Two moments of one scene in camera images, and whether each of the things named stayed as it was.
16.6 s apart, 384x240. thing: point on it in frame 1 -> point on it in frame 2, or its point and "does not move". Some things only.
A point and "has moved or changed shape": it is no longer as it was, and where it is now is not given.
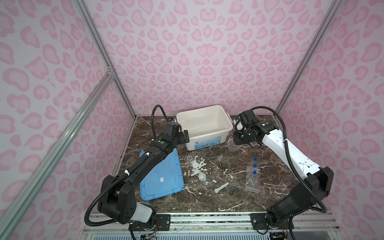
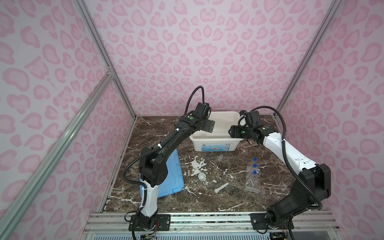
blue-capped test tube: x=254 y=172 does not move
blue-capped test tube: x=254 y=159 does not move
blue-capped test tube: x=254 y=166 does not move
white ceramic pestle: x=216 y=190 does not move
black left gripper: x=182 y=139 -> x=209 y=126
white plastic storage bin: x=206 y=127 has moved or changed shape
